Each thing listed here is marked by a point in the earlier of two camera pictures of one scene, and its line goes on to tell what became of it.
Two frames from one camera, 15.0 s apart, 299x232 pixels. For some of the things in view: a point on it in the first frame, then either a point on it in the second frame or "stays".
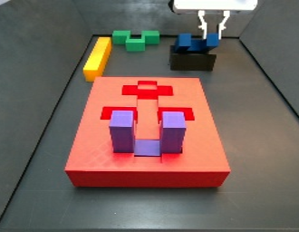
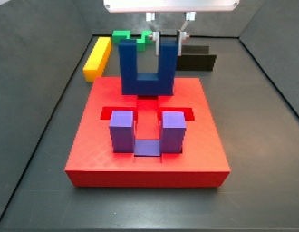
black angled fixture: x=196 y=62 stays
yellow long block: x=95 y=66 stays
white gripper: x=213 y=4 -> x=152 y=6
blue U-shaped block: x=187 y=43 -> x=148 y=83
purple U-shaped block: x=172 y=137 stays
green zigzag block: x=136 y=44 stays
